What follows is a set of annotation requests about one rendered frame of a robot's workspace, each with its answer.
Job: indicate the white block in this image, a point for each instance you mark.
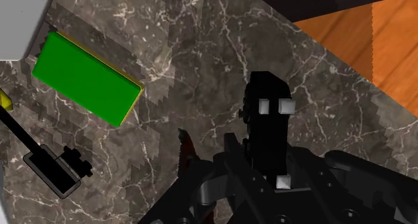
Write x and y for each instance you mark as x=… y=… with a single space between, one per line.
x=19 y=17

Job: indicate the black box with white squares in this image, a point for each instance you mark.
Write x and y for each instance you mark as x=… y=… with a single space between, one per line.
x=267 y=135

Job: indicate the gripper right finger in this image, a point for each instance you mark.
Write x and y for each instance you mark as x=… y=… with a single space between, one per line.
x=352 y=190

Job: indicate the dark red serrated knife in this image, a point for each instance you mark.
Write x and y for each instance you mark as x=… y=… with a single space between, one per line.
x=187 y=148

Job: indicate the yellow object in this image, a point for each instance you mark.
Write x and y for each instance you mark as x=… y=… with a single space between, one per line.
x=5 y=100

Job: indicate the green block with yellow edge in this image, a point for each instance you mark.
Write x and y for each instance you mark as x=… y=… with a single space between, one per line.
x=85 y=79

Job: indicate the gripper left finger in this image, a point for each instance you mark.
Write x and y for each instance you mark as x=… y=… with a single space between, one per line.
x=228 y=184

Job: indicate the black tool with grey frame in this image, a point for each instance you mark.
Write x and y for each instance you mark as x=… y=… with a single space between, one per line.
x=52 y=171

